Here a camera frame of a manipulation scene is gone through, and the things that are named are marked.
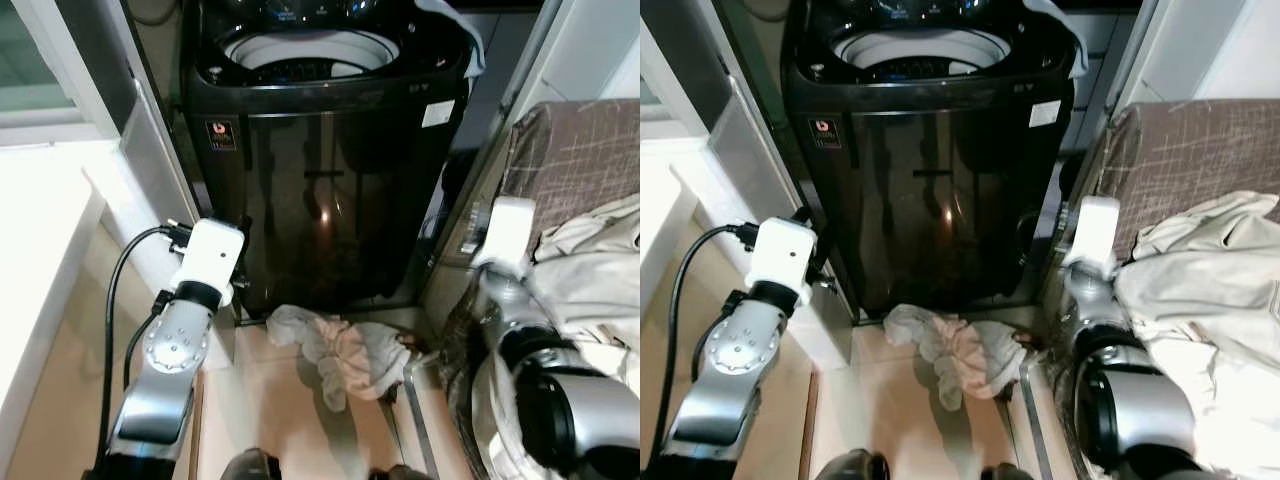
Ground beige garment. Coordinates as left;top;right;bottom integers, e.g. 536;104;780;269
528;195;641;401
1113;190;1280;480

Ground white and pink crumpled cloth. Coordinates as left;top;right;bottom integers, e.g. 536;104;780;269
265;304;416;413
883;303;1033;413

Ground white ledge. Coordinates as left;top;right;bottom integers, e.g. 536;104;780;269
0;140;109;446
640;150;706;313

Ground black left robot foot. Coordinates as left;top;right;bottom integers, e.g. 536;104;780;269
220;448;283;480
843;448;903;480

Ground brown patterned fabric hamper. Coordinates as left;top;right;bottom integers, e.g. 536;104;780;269
498;100;641;256
1095;100;1280;263

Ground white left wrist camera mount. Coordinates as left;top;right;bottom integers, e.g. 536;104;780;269
170;218;247;306
745;217;820;306

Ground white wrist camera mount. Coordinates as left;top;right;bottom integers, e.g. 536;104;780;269
474;197;539;281
745;217;820;306
170;218;247;306
1064;196;1121;281

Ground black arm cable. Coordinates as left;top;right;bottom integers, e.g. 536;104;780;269
648;224;761;471
97;224;193;471

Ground metal floor rail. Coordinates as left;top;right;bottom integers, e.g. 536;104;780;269
1015;355;1056;480
400;355;446;480

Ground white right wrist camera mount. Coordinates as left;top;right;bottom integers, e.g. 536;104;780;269
1064;196;1121;281
474;197;539;281

